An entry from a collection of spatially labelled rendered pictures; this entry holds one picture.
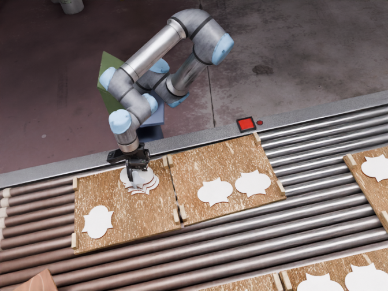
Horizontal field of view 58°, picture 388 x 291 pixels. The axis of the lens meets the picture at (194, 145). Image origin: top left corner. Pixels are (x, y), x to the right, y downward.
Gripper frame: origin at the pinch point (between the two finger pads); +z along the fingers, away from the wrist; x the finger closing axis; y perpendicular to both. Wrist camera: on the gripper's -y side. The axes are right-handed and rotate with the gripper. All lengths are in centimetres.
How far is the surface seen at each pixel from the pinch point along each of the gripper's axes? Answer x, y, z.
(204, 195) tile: -6.5, 28.3, 2.6
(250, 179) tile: 1.5, 46.5, 2.6
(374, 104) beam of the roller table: 47, 103, 6
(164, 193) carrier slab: -5.7, 12.1, 3.6
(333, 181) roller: 4, 79, 6
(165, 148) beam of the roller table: 19.4, 8.1, 5.7
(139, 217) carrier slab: -16.8, 3.7, 3.6
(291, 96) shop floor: 154, 82, 97
